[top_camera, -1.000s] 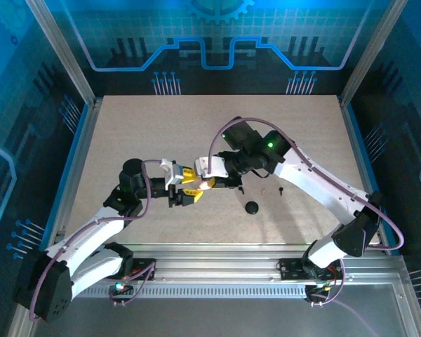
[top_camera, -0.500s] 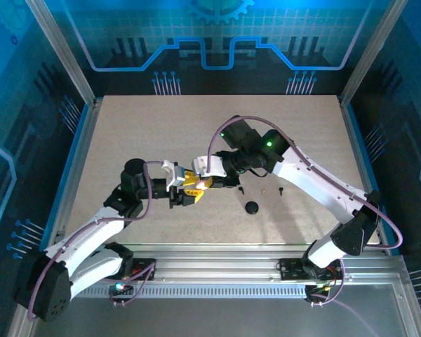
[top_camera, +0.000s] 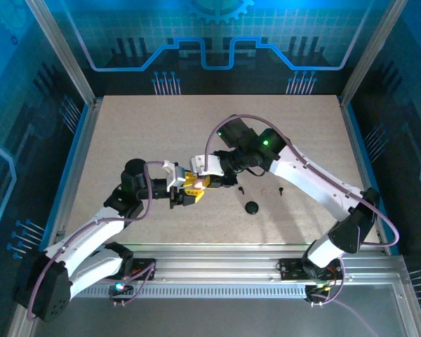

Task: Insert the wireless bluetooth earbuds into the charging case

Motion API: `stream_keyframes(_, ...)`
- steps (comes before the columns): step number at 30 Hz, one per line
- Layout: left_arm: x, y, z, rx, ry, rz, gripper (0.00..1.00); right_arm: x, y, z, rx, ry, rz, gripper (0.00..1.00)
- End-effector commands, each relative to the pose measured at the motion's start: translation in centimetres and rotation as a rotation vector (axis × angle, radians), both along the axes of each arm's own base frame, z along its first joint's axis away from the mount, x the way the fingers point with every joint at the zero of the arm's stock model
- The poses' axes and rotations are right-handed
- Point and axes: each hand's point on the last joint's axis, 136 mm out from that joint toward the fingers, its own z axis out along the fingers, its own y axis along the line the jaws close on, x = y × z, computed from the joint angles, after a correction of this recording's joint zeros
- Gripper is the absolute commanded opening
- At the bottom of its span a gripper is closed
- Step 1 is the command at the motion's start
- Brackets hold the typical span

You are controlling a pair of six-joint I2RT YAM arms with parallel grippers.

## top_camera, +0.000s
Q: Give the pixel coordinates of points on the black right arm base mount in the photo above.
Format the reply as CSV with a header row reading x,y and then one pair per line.
x,y
289,268

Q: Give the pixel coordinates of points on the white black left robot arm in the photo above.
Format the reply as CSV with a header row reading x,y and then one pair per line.
x,y
87,267

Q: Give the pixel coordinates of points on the small lit controller board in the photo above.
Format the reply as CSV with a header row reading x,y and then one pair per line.
x,y
119,288
317,289

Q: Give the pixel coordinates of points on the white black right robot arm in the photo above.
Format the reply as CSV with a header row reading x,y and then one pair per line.
x,y
312,186

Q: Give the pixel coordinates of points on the aluminium frame post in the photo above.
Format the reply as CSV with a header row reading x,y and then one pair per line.
x,y
372,52
64,52

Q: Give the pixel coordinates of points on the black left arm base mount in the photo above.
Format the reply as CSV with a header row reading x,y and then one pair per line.
x,y
145,263

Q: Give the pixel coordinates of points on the small black bolt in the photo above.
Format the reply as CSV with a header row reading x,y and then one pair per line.
x,y
281,191

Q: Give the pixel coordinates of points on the grey metal panel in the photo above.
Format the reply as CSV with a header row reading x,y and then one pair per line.
x,y
214,319

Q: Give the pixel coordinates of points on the small black screw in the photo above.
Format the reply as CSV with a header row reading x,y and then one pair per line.
x,y
241,190

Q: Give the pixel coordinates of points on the aluminium side frame rail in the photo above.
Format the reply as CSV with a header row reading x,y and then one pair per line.
x,y
361,165
79,165

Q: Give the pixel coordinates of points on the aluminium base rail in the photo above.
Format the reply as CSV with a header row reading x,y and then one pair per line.
x,y
214,263

